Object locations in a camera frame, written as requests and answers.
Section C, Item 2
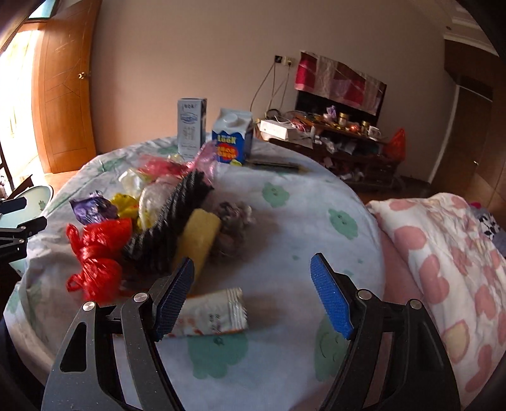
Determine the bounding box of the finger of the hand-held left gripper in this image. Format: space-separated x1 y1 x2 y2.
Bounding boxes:
0 216 48 259
0 198 28 215

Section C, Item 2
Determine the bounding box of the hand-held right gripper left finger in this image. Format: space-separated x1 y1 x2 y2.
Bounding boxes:
41 257 196 411

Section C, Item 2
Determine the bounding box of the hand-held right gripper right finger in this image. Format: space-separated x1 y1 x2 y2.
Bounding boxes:
309 253 461 411

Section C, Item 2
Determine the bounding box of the light blue trash bin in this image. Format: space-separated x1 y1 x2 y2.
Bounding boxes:
14 184 55 273

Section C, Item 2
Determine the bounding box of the white snack packet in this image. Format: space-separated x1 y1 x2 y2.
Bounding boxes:
164 287 249 338

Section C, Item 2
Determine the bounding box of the plaid cloth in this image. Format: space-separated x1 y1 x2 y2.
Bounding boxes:
211 201 254 259

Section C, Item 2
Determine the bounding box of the pink plastic bag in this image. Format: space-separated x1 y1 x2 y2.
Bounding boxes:
136 143 217 178

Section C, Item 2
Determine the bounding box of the dark wooden chair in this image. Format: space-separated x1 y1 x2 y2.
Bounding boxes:
0 140 34 200

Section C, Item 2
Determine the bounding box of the yellow sponge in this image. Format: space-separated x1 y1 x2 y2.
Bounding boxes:
174 209 222 277

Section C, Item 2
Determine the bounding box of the black striped bag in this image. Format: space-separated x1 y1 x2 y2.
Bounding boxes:
122 170 214 273

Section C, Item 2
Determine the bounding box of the purple foil wrapper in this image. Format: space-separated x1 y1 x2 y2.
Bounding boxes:
70 192 119 226

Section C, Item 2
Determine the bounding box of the red plastic bag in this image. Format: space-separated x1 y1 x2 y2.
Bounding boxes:
66 217 133 303

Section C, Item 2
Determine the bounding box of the white sheet with green prints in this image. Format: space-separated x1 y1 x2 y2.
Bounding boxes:
4 136 386 411

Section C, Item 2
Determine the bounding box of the yellow plastic bag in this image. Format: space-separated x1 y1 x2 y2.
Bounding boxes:
111 192 151 230

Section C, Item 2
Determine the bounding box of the clear plastic bag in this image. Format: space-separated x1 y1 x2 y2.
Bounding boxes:
138 176 182 230

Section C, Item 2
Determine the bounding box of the pink floral pillow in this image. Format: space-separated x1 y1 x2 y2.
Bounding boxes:
367 192 506 396

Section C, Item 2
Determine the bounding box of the wooden door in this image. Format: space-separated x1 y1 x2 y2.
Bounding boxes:
31 0 101 175

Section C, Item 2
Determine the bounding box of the dark wooden television cabinet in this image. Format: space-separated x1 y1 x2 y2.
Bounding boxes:
257 116 404 190

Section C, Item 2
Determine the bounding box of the brown pill blister pack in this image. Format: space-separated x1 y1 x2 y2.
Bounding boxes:
247 158 303 173

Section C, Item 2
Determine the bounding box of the orange plastic bag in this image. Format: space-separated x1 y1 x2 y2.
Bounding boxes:
385 127 406 161

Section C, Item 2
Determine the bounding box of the blue gable-top carton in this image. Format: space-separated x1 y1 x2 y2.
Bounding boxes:
211 108 254 166

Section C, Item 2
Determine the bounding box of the black floral cloth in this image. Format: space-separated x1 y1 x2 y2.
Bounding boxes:
470 201 506 254

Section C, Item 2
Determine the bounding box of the tall white milk carton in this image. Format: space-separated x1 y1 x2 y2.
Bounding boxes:
176 97 208 159

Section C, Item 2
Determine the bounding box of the white flat box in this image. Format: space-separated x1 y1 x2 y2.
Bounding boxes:
259 120 295 139

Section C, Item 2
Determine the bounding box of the black television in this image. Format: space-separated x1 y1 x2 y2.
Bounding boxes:
296 89 384 117

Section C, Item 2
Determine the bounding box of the door transom window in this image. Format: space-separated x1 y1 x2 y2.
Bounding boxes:
28 0 57 20

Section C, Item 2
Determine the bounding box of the dark wooden wardrobe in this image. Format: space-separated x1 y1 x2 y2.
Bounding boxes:
429 35 506 206

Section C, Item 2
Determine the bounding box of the red patchwork cover cloth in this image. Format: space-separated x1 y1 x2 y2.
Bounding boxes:
294 50 388 107

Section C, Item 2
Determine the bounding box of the white power cable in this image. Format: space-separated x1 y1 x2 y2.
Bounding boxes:
251 61 279 116
269 65 291 119

